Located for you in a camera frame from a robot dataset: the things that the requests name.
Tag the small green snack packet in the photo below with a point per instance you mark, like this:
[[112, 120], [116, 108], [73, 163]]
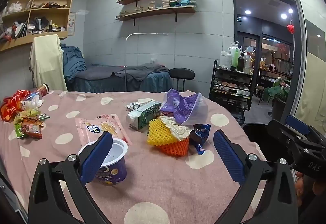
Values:
[[18, 131]]

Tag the clear liquid bottle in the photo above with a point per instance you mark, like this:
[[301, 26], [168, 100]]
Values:
[[247, 63]]

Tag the grey bed blanket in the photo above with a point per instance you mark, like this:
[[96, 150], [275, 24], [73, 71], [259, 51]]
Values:
[[142, 71]]

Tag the massage bed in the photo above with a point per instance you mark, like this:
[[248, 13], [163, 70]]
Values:
[[114, 84]]

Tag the wall shelves with books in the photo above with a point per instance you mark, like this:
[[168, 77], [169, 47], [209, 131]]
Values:
[[165, 0]]

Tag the dark bottle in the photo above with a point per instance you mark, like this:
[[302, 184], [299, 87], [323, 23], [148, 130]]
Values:
[[240, 63]]

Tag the red snack packet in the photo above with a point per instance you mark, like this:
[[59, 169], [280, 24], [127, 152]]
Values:
[[31, 130]]

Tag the dark blue wrapper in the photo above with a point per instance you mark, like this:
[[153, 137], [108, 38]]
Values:
[[198, 135]]

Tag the wooden bar stool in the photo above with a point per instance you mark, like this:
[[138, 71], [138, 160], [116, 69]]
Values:
[[259, 89]]

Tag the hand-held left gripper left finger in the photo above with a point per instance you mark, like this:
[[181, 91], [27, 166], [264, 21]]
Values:
[[96, 158]]

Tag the green pump bottle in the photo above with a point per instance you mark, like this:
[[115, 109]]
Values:
[[235, 58]]

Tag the orange foam fruit net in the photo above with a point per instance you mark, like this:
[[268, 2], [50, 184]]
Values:
[[173, 149]]

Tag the person's right hand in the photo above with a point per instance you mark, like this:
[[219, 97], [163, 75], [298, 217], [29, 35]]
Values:
[[299, 185]]

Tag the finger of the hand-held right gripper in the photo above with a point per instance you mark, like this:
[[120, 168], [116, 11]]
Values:
[[279, 128], [296, 122]]

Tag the dark door frame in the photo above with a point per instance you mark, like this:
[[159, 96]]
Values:
[[301, 61]]

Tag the red hanging ornament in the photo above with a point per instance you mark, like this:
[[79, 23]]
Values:
[[290, 28]]

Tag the yellow foam fruit net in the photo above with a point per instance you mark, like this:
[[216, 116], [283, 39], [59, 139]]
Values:
[[158, 132]]

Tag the green white printed packet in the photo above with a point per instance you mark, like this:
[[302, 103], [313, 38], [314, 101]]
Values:
[[133, 105]]

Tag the black mesh rack cart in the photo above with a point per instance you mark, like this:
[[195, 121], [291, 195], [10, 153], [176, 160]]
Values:
[[229, 79]]

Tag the cream curtain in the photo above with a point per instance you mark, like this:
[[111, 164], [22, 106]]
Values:
[[313, 86]]

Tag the red chip can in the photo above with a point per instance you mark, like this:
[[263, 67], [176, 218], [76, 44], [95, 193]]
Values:
[[42, 89]]

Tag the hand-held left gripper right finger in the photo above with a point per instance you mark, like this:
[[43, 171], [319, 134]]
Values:
[[229, 158]]

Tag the large red orange packet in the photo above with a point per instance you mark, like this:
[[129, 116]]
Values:
[[10, 109]]

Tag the blue bedding pile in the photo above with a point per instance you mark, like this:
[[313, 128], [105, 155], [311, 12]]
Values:
[[73, 61]]

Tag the white pump bottle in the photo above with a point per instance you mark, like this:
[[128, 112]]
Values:
[[233, 48]]

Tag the pink polka dot blanket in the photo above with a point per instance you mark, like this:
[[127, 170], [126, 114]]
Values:
[[152, 175]]

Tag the potted green plant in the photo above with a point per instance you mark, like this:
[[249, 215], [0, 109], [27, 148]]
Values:
[[277, 91]]

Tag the black stool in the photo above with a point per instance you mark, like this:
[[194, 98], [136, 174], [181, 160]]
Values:
[[182, 73]]

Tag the pink snack packet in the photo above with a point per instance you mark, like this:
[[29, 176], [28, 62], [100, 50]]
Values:
[[101, 124]]

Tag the cream cloth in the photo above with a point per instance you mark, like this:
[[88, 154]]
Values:
[[48, 61]]

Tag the clear plastic bottle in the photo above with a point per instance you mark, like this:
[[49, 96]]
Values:
[[28, 103]]

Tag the green white milk carton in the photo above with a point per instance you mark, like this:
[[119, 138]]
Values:
[[145, 114]]

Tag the white tissue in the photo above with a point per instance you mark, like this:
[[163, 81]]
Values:
[[178, 130]]

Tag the white plastic bag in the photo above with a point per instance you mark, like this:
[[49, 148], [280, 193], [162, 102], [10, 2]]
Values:
[[14, 7]]

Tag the purple instant cup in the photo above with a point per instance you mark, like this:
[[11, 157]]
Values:
[[114, 173]]

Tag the purple plastic bag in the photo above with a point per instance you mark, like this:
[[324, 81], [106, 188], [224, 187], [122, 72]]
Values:
[[186, 109]]

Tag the yellow green snack packet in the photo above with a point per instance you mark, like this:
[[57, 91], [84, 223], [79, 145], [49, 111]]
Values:
[[26, 114]]

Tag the wall poster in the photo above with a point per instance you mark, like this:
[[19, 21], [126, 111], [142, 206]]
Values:
[[71, 23]]

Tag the white jar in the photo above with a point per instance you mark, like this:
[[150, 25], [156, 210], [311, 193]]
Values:
[[224, 60]]

